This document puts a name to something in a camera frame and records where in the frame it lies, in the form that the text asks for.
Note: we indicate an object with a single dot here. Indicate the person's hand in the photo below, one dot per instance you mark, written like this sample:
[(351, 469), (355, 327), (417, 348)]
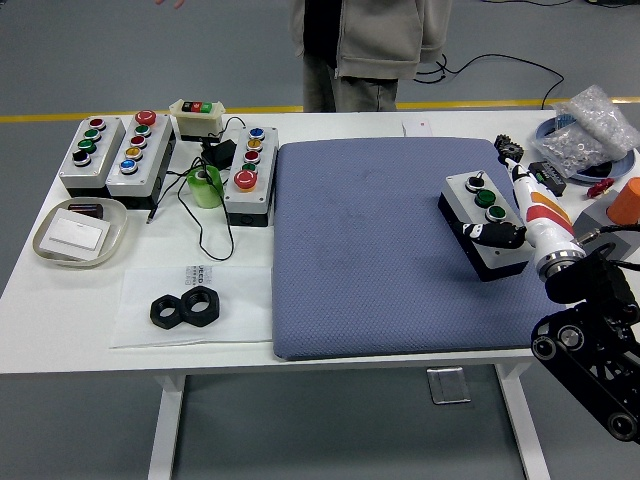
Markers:
[(176, 3)]

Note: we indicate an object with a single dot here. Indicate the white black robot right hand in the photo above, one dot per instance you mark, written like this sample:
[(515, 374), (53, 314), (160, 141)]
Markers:
[(542, 225)]

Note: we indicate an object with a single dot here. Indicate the grey selector four-button control box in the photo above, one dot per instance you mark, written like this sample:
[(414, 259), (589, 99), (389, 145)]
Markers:
[(500, 259)]

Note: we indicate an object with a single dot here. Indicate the black green terminal module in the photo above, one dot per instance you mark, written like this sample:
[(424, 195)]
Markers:
[(550, 177)]

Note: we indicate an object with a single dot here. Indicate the grey block base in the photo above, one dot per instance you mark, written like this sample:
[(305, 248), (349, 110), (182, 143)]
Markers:
[(590, 215)]

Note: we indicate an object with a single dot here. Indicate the small red clip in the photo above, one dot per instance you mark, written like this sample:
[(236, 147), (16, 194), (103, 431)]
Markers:
[(600, 187)]

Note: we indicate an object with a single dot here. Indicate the clear bag of washers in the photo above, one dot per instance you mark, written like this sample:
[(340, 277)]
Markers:
[(570, 145)]

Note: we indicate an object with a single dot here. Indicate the black metal gear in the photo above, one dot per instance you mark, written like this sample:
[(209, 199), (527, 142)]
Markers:
[(507, 145)]

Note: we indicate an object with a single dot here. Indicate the orange cylinder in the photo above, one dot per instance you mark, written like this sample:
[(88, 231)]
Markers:
[(627, 202)]

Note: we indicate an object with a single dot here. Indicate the blue plate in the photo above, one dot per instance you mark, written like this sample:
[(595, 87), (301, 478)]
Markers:
[(622, 167)]

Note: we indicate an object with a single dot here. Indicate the bubble wrap bag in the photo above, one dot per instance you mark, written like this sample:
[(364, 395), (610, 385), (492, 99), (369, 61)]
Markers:
[(600, 112)]

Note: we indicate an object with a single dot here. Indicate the black power adapter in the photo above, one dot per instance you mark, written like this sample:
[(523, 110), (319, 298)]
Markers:
[(220, 152)]

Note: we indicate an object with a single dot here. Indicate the grey box red-green-red-yellow-blue buttons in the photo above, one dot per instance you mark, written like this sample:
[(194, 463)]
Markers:
[(150, 160)]

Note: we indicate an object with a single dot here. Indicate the silver floor plate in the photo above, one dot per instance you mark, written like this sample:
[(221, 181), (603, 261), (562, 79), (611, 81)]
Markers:
[(450, 387)]

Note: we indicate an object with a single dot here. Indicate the grey box blue-yellow-red-green-red buttons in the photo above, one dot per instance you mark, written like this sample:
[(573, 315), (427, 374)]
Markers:
[(262, 172)]

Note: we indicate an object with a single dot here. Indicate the green film roll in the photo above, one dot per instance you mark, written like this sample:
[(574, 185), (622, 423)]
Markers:
[(207, 192)]

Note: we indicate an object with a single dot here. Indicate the person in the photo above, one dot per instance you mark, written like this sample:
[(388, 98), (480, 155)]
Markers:
[(370, 35)]

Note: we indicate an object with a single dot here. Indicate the white table leg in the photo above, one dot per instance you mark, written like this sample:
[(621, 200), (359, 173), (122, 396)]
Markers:
[(167, 430), (525, 430)]

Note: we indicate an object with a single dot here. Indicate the blue-grey textured mat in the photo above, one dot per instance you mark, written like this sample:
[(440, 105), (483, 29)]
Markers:
[(325, 250)]

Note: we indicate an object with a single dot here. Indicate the beige shallow dish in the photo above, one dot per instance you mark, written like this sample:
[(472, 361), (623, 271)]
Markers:
[(114, 214)]

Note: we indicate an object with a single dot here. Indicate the dark brown small block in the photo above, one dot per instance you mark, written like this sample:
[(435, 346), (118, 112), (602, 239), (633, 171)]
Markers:
[(85, 208)]

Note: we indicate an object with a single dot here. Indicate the large black hex nut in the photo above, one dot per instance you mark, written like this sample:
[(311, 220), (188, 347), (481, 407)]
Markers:
[(212, 312)]

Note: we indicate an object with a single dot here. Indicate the clear printed plastic bag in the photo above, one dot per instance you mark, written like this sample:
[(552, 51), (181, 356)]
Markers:
[(240, 310)]

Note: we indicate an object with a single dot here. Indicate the small black hex nut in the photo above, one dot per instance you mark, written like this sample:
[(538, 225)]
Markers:
[(160, 320)]

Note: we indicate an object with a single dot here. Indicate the cream three-button switch box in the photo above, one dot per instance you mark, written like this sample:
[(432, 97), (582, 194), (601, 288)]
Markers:
[(197, 120)]

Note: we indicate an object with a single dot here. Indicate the white wall switch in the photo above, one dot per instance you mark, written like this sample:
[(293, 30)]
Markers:
[(75, 232)]

